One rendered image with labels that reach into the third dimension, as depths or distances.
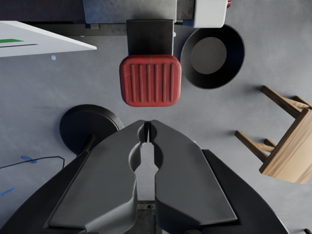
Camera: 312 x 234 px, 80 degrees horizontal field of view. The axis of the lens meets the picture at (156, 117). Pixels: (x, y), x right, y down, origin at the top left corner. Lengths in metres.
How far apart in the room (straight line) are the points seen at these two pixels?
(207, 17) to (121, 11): 0.14
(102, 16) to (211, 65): 0.77
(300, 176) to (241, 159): 0.38
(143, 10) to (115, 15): 0.04
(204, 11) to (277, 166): 0.81
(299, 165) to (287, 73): 0.47
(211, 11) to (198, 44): 0.65
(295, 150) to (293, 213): 1.07
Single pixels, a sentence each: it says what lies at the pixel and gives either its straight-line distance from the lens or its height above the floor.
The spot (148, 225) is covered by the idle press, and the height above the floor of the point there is 0.15.
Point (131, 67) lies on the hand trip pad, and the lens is 0.21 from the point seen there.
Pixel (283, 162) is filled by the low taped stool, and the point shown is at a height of 0.33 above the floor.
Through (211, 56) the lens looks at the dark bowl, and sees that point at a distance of 1.02.
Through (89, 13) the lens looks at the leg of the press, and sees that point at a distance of 0.34.
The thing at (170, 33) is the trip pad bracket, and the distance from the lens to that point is 0.26.
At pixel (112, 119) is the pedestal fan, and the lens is 1.08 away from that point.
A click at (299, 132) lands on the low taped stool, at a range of 0.95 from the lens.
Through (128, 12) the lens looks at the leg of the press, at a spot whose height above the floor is 0.64.
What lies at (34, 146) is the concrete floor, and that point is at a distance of 1.40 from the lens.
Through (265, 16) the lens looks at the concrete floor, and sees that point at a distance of 1.10.
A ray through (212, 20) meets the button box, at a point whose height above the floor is 0.63.
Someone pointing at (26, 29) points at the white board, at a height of 0.50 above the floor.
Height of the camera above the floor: 0.97
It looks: 63 degrees down
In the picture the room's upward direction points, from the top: 178 degrees clockwise
